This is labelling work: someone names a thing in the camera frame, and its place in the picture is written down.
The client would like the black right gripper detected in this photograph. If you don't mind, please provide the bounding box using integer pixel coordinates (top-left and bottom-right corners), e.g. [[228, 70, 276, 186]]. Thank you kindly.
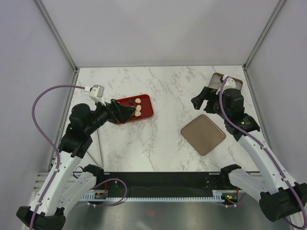
[[191, 86, 230, 120]]

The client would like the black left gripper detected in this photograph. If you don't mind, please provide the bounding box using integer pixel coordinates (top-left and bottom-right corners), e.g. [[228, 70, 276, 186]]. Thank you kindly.
[[85, 97, 135, 135]]

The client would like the white teardrop chocolate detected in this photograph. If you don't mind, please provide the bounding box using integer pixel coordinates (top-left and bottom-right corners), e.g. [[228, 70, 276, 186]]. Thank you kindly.
[[136, 105, 142, 111]]

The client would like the white round chocolate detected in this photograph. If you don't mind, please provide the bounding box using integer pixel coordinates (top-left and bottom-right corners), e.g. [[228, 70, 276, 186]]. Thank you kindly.
[[135, 98, 141, 104]]

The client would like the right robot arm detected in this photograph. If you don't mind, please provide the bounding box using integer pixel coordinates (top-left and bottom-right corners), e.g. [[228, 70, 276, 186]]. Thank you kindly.
[[191, 87, 307, 222]]

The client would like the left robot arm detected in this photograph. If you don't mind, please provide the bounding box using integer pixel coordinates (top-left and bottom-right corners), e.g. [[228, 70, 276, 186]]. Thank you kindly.
[[16, 99, 136, 230]]

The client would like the tan chocolate box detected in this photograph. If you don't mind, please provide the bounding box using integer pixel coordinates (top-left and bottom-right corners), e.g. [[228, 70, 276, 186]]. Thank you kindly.
[[208, 72, 243, 90]]

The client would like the red lacquer tray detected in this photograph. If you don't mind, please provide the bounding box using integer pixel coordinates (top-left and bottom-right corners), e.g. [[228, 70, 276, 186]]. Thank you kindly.
[[117, 94, 154, 123]]

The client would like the tan box lid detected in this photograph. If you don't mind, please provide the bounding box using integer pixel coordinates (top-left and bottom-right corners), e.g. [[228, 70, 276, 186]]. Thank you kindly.
[[180, 115, 226, 156]]

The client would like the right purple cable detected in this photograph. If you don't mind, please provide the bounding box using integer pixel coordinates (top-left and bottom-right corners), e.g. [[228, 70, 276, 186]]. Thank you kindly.
[[219, 76, 305, 228]]

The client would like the purple cable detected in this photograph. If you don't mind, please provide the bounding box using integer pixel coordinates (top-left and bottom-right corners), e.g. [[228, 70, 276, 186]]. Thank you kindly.
[[30, 85, 92, 230], [219, 76, 305, 228]]

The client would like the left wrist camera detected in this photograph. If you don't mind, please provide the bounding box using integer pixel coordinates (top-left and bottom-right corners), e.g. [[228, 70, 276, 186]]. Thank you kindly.
[[89, 85, 106, 105]]

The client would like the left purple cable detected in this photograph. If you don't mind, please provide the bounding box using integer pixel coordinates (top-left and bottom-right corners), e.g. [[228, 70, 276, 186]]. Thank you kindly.
[[30, 85, 92, 230]]

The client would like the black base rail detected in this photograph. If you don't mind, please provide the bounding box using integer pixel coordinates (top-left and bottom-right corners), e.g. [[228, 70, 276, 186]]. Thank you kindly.
[[94, 171, 237, 197]]

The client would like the white cable duct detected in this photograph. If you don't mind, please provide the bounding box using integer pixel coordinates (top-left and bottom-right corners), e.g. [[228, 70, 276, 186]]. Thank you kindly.
[[80, 191, 237, 203]]

